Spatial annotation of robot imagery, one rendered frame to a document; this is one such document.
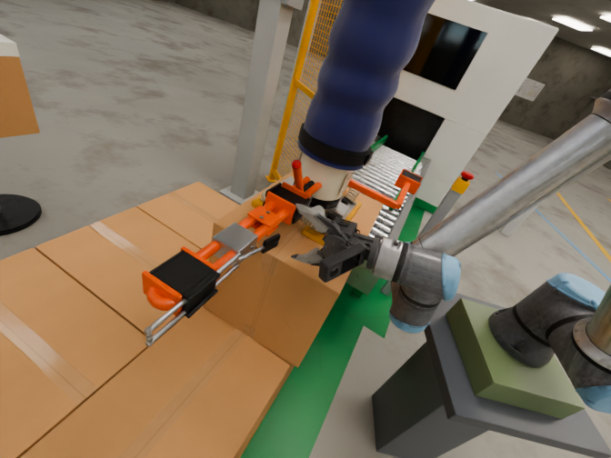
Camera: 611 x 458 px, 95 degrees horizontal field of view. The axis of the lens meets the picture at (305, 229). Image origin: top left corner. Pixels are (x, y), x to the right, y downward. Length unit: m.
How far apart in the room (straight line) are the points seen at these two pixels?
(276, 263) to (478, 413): 0.70
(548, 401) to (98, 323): 1.35
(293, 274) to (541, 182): 0.57
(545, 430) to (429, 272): 0.71
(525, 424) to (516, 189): 0.71
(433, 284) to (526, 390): 0.56
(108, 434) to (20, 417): 0.20
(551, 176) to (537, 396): 0.66
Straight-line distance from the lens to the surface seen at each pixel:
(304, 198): 0.75
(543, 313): 1.07
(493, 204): 0.72
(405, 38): 0.80
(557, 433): 1.23
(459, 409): 1.02
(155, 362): 1.03
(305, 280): 0.76
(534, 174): 0.71
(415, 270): 0.61
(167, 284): 0.48
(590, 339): 0.94
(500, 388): 1.06
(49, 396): 1.05
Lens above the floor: 1.46
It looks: 36 degrees down
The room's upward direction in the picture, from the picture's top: 20 degrees clockwise
